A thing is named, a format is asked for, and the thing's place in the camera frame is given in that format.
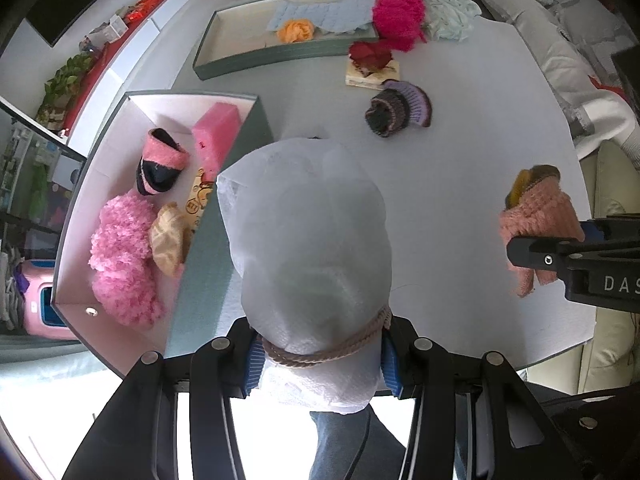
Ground red knit flower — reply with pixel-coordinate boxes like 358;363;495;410
348;41;393;73

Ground pink fluffy yarn bundle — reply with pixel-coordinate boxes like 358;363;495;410
89;194;166;328

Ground white cloth on sofa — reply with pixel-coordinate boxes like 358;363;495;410
570;85;640;161

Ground beige armchair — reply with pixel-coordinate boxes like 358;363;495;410
575;140;640;396

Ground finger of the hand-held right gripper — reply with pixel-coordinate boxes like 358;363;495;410
506;236;640;273
581;216;640;243

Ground red white sideboard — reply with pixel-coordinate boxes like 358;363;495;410
60;0;216;141

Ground pink black fuzzy sock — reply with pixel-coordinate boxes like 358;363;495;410
135;128;191;197

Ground purple brown knit hat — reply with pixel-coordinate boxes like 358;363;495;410
365;79;433;138

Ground black television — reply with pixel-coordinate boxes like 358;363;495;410
25;0;151;48

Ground beige knit piece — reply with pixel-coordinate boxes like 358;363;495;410
150;202;193;277

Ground grey sofa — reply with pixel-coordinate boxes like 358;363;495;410
450;0;640;161

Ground white drawstring bag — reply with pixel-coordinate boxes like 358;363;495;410
216;137;393;416

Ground pink sponge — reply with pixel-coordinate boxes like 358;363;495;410
191;102;241;173

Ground person's jeans legs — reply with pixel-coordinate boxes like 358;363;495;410
307;402;408;480

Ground pink plastic appliance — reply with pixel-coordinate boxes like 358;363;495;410
15;260;76;336

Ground yellow printed wooden piece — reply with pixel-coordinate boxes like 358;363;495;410
182;167;218;233

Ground magenta fluffy cloth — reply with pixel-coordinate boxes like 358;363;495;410
372;0;428;52

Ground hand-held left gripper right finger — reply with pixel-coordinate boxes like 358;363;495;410
382;317;583;480

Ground grey-green storage box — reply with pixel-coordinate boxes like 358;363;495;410
52;91;275;380

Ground grey-green shallow tray box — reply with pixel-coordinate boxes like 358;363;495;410
192;0;381;81

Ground light blue quilted cloth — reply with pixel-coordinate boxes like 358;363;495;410
266;0;376;36

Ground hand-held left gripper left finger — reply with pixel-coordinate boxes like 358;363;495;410
60;317;266;480

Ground orange knit flower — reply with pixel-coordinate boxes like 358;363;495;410
276;18;316;45

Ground glass display cabinet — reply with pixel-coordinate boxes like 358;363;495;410
0;97;86;241

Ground salmon pink knit piece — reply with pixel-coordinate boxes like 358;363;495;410
498;164;586;298

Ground green potted plant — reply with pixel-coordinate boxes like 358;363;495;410
36;52;98;131

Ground mint fluffy cloth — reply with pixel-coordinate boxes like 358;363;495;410
412;0;482;42

